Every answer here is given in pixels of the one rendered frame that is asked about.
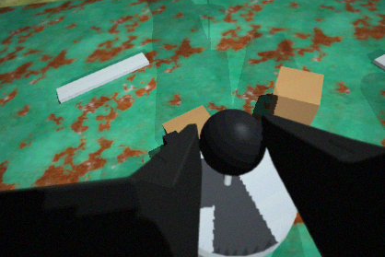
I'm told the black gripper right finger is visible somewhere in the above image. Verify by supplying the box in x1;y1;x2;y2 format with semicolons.
262;114;385;257

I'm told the french press coffee maker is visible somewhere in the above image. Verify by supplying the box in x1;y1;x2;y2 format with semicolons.
198;109;298;257

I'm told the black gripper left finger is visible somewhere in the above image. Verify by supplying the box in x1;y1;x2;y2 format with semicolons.
0;123;202;257

